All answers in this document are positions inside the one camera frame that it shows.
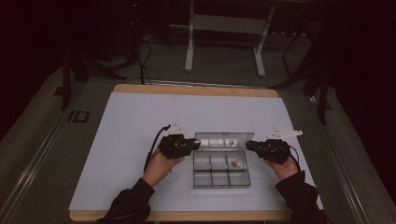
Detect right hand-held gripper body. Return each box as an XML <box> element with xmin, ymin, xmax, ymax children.
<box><xmin>257</xmin><ymin>126</ymin><xmax>304</xmax><ymax>166</ymax></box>

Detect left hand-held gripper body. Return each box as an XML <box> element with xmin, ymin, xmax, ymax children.
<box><xmin>158</xmin><ymin>121</ymin><xmax>192</xmax><ymax>161</ymax></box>

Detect clear plastic compartment box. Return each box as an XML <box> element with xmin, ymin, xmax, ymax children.
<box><xmin>191</xmin><ymin>132</ymin><xmax>256</xmax><ymax>189</ymax></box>

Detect person's right hand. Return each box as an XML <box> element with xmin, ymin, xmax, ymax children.
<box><xmin>263</xmin><ymin>156</ymin><xmax>302</xmax><ymax>182</ymax></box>

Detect person's left hand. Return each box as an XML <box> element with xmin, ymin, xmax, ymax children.
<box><xmin>141</xmin><ymin>151</ymin><xmax>186</xmax><ymax>189</ymax></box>

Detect wooden table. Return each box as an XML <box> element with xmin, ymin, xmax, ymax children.
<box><xmin>68</xmin><ymin>83</ymin><xmax>303</xmax><ymax>222</ymax></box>

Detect pale blue table mat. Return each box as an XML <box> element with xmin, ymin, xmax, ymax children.
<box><xmin>68</xmin><ymin>91</ymin><xmax>325</xmax><ymax>213</ymax></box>

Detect black tripod stand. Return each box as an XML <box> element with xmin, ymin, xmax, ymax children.
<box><xmin>60</xmin><ymin>46</ymin><xmax>127</xmax><ymax>111</ymax></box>
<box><xmin>269</xmin><ymin>59</ymin><xmax>332</xmax><ymax>126</ymax></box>

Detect left hand-held gripper cable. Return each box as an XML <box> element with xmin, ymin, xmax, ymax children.
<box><xmin>143</xmin><ymin>123</ymin><xmax>172</xmax><ymax>174</ymax></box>

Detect hand-held gripper cable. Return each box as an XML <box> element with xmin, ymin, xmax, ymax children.
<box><xmin>143</xmin><ymin>123</ymin><xmax>172</xmax><ymax>174</ymax></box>
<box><xmin>289</xmin><ymin>146</ymin><xmax>303</xmax><ymax>174</ymax></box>

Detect right hand-held gripper cable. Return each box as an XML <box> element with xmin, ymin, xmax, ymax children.
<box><xmin>289</xmin><ymin>146</ymin><xmax>303</xmax><ymax>174</ymax></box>

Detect black floor cables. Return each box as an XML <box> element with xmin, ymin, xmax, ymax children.
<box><xmin>135</xmin><ymin>38</ymin><xmax>163</xmax><ymax>86</ymax></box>

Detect white metal stand frame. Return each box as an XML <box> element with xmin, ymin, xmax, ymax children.
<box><xmin>184</xmin><ymin>0</ymin><xmax>276</xmax><ymax>77</ymax></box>

